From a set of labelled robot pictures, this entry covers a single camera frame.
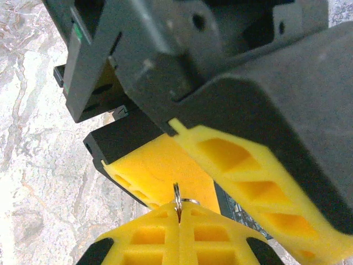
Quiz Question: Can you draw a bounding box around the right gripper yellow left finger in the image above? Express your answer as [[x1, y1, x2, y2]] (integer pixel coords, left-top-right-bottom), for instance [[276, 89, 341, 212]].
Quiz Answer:
[[76, 203, 181, 265]]

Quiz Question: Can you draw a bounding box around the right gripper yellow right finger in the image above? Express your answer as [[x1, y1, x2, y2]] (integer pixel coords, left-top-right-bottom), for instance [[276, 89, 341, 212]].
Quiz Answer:
[[179, 204, 285, 265]]

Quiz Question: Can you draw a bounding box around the blue starry night box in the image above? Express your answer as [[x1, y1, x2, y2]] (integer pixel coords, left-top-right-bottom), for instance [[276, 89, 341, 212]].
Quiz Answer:
[[213, 181, 272, 241]]

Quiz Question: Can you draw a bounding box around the metal key with ring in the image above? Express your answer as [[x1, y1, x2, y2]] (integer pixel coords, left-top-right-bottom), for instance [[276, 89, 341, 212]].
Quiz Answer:
[[172, 182, 201, 222]]

